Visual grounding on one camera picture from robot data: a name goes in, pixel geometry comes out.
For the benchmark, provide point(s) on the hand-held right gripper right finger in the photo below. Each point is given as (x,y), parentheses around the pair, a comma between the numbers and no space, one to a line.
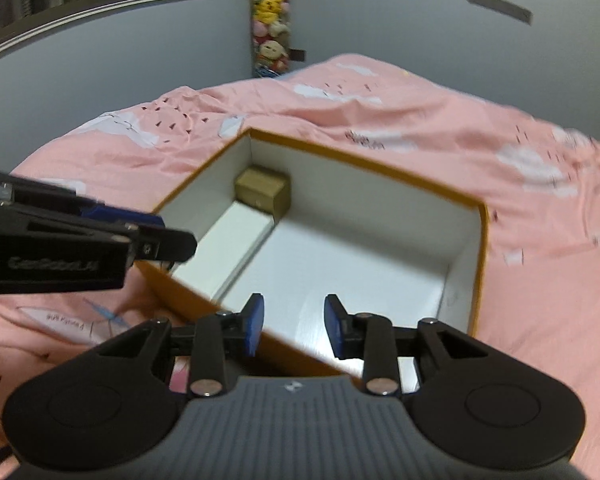
(332,327)

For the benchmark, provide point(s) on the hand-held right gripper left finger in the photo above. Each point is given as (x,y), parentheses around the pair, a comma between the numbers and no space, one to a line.
(254,322)

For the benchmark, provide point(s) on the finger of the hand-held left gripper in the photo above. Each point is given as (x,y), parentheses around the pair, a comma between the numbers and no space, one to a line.
(170,246)
(125,217)

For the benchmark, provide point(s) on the orange cardboard box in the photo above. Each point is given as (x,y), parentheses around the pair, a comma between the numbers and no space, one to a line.
(380,220)

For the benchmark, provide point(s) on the flat white box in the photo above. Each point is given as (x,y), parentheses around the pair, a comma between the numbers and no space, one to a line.
(240,235)

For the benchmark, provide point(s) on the small gold box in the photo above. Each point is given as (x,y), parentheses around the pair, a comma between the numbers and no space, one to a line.
(260,190)

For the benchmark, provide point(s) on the pink printed bedsheet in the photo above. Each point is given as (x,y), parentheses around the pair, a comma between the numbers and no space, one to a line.
(430,125)

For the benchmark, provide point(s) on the hanging column of plush toys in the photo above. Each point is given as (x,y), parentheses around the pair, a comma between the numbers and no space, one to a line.
(270,10)

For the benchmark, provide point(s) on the small black wall fitting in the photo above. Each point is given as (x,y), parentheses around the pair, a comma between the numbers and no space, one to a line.
(298,55)

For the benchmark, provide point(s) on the grey wall strip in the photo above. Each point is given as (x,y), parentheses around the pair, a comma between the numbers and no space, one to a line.
(500,6)

